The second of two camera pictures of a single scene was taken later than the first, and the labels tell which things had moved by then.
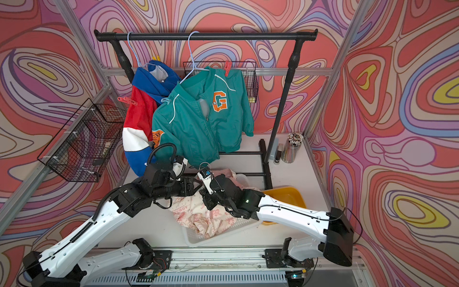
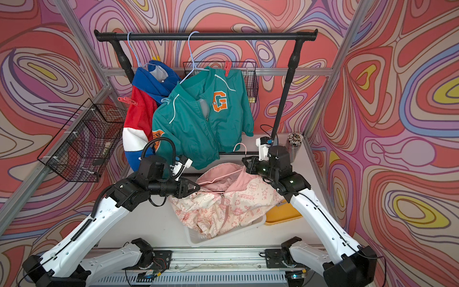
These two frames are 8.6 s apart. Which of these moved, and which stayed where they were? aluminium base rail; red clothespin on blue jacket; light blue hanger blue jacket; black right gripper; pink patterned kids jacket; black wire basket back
Moved: black right gripper; pink patterned kids jacket
Stayed: light blue hanger blue jacket; red clothespin on blue jacket; aluminium base rail; black wire basket back
